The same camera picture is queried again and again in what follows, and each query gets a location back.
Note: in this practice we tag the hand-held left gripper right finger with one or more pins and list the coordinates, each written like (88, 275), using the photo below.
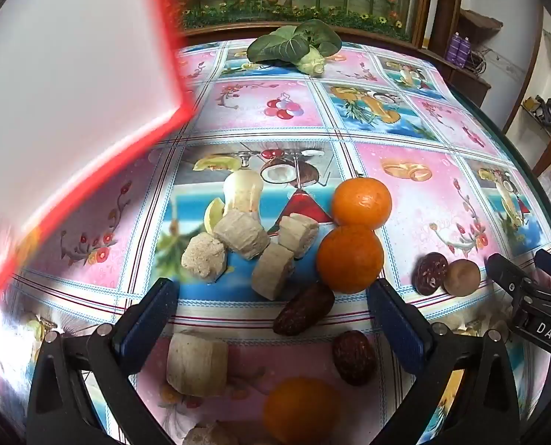
(395, 327)

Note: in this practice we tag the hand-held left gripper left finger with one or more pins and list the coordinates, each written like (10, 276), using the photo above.
(149, 322)

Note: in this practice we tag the brown longan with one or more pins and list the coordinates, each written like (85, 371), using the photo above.
(461, 278)

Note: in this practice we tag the spotted dark red date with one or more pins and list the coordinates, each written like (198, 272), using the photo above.
(429, 273)

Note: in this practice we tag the pale yam piece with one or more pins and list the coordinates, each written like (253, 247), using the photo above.
(273, 271)
(242, 234)
(196, 364)
(203, 256)
(210, 435)
(298, 234)

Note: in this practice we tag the orange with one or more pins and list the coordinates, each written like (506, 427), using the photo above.
(362, 203)
(298, 410)
(349, 259)

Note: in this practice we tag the wrinkled red date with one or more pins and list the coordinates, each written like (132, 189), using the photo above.
(354, 357)
(303, 309)

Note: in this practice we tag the red-rimmed white box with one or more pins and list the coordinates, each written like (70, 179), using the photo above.
(71, 79)

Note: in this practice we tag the pair of shoes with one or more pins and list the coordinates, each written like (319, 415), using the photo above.
(544, 111)

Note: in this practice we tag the purple bottle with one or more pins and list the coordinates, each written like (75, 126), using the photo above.
(454, 48)
(464, 50)

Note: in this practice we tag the dark wooden shelf cabinet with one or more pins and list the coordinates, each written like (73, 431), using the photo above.
(460, 18)

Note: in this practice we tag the green bok choy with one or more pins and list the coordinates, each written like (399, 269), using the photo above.
(284, 46)

